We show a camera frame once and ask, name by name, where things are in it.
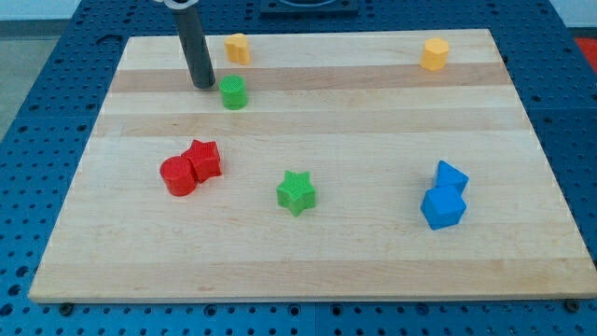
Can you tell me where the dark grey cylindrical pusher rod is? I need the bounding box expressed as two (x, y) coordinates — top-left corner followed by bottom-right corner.
(171, 3), (215, 90)

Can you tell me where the green star block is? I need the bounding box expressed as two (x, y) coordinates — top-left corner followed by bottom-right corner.
(276, 170), (316, 217)

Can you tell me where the blue cube block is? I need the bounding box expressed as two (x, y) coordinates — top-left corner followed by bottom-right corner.
(421, 185), (466, 231)

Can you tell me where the yellow heart block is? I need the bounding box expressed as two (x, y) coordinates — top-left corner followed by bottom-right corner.
(224, 34), (251, 65)

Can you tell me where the green cylinder block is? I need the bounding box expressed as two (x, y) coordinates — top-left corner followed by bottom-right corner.
(218, 75), (248, 110)

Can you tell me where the blue triangle block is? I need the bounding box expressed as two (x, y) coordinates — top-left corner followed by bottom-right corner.
(434, 161), (469, 194)

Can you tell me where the red star block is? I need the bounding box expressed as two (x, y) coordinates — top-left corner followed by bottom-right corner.
(182, 140), (222, 183)

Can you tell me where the red cylinder block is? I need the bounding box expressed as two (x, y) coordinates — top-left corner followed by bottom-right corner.
(160, 156), (197, 197)

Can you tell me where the yellow hexagon block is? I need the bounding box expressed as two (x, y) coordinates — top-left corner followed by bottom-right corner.
(420, 37), (450, 71)

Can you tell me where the light wooden board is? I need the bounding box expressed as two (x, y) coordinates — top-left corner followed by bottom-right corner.
(29, 29), (596, 303)

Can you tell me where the silver rod mount ring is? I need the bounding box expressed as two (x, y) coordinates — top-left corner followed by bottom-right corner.
(154, 0), (199, 9)

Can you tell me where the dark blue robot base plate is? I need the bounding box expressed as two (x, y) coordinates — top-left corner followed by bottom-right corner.
(259, 0), (359, 18)

